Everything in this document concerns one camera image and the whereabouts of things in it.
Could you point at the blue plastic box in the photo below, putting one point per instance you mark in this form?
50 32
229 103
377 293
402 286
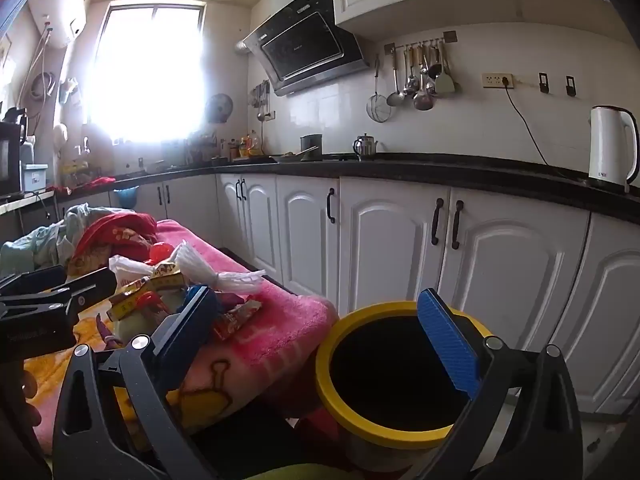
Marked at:
35 177

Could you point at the small wall fan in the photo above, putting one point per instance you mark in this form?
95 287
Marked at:
219 108

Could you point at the pink printed blanket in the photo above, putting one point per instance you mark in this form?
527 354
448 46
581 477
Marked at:
280 320

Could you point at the metal sink faucet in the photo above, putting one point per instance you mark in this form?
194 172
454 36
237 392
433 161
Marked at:
83 149

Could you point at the blue plastic basin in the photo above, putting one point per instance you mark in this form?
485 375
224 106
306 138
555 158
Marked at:
125 197

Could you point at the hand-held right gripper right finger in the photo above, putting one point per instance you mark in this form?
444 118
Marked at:
445 340

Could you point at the bright window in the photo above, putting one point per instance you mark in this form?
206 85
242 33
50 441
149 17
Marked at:
145 70

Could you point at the black range hood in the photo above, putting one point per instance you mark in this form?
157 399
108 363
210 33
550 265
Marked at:
300 45

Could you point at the black microwave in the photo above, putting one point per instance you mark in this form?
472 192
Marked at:
7 160

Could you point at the pale green packet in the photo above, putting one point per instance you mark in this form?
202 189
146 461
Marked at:
135 322

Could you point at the white electric kettle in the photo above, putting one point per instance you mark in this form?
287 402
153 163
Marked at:
607 150

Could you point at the person's left hand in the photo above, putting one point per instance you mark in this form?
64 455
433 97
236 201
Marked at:
31 392

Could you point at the metal utensil rail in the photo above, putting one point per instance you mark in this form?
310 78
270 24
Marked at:
388 47

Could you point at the cluster of condiment bottles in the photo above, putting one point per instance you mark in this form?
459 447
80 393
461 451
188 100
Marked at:
250 147

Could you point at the white water heater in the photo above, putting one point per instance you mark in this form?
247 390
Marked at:
60 10

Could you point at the metal teapot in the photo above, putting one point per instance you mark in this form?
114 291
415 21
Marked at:
366 147

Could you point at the dark cooking pot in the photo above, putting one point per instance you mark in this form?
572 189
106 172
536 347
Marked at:
311 146

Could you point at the red snack packet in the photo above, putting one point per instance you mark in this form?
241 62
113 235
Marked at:
237 317

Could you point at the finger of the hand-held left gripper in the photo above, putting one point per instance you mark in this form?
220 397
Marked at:
92 287
40 277

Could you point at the white base cabinets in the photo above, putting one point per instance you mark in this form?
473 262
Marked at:
390 240

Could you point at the wall rack with kitchen tools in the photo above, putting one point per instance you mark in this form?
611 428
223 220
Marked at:
261 95

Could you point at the steel side table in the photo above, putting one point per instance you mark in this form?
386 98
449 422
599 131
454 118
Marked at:
30 201

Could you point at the red rag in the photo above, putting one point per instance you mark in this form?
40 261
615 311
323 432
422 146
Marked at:
100 181

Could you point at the light green cloth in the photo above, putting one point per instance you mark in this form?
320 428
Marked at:
30 252

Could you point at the wall socket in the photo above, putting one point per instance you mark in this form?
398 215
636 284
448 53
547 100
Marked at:
269 115

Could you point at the red printed cloth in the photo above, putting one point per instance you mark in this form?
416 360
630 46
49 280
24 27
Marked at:
115 225

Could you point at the black wall hook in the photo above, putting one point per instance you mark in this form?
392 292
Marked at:
543 82
570 85

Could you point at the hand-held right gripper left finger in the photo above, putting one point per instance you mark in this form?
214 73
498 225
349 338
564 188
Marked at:
200 310

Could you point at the wall picture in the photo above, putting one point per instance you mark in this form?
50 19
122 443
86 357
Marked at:
5 52

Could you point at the yellow-rimmed trash bin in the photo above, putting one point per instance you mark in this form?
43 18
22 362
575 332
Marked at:
324 365

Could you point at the hanging metal kitchen utensils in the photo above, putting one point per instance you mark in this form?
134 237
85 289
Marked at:
424 97

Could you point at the wall power strip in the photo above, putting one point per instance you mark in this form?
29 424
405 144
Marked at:
492 80

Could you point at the white hanging bag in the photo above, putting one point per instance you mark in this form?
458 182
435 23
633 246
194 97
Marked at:
60 137

